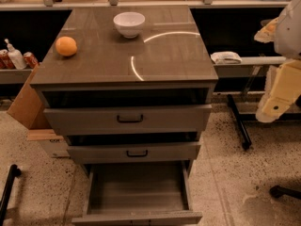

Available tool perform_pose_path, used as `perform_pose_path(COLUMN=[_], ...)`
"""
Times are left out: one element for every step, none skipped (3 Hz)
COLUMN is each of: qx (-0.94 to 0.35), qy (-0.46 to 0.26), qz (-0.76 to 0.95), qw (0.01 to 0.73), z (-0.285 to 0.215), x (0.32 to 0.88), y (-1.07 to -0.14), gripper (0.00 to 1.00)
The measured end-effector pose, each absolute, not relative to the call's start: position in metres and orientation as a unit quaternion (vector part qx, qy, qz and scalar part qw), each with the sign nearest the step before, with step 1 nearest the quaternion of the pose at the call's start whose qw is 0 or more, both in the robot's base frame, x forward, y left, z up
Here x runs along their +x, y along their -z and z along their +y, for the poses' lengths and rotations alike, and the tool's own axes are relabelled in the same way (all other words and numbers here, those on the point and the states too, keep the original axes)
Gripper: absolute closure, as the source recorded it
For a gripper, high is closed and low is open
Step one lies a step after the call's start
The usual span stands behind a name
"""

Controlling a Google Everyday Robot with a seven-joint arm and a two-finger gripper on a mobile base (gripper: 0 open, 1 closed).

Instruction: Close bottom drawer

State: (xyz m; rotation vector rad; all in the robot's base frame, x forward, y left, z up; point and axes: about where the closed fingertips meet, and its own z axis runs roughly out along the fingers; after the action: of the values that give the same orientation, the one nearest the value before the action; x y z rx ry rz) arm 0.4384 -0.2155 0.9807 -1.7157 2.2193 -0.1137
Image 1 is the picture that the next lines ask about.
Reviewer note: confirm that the black chair base leg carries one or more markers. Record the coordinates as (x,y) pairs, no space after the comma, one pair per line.
(279,191)

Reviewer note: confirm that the orange fruit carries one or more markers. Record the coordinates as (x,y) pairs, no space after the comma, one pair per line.
(66,46)

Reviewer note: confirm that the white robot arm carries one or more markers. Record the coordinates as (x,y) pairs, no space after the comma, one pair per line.
(288,32)

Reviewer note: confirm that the white pump bottle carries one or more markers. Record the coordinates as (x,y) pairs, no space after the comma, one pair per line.
(15,56)

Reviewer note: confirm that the black side table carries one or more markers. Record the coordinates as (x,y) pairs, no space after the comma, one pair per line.
(241,118)

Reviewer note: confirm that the grey drawer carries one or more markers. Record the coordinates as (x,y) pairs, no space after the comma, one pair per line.
(131,153)
(128,120)
(138,194)

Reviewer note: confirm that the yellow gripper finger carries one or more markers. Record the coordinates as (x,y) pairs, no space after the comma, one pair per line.
(282,89)
(267,33)

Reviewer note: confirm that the brown cardboard box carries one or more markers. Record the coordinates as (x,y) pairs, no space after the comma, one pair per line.
(27,108)

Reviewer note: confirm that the white cardboard box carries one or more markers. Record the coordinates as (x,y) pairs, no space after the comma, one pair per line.
(54,145)

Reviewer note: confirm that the white ceramic bowl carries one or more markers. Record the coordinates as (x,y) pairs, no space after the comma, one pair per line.
(129,24)

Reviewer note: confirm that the red soda can left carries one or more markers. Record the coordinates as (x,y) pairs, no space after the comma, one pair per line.
(5,60)

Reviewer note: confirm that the red soda can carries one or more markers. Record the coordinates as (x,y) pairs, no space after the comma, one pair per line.
(30,60)
(5,60)

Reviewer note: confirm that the folded white cloth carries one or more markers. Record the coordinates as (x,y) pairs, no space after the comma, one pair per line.
(226,57)

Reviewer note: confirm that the grey drawer cabinet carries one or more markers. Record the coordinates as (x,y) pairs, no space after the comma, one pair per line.
(166,64)

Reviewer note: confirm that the black stand leg left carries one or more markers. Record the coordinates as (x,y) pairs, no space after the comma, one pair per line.
(13,172)

